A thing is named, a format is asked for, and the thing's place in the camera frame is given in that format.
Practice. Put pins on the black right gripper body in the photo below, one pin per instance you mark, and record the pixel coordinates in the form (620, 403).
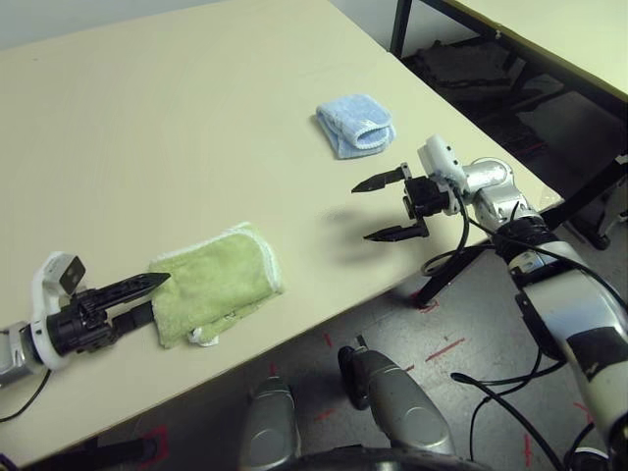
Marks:
(427, 198)

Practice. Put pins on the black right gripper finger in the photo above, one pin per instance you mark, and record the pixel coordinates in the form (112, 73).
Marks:
(397, 234)
(380, 181)

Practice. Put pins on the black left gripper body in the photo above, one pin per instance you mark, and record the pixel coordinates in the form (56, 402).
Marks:
(81, 329)

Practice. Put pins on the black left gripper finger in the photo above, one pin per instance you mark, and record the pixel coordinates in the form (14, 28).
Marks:
(132, 289)
(135, 319)

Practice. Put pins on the green towel white trim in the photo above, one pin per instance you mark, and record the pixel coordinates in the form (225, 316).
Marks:
(216, 279)

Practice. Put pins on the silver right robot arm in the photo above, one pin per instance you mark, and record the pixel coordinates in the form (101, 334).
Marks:
(569, 304)

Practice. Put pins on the folded blue towel white trim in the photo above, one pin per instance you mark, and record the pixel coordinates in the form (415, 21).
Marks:
(348, 110)

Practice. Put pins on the black table leg strut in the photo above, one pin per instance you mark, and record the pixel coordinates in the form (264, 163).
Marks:
(456, 272)

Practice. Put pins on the black table foot bar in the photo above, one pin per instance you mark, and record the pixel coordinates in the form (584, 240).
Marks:
(108, 449)

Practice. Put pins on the grey robot right leg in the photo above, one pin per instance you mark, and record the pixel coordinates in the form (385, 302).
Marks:
(402, 402)

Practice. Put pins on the dark robot torso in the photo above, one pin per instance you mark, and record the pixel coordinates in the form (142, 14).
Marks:
(382, 461)

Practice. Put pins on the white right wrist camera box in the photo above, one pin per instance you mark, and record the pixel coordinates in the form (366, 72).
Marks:
(436, 152)

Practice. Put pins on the beige table black frame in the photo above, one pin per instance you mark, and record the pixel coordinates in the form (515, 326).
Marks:
(564, 44)

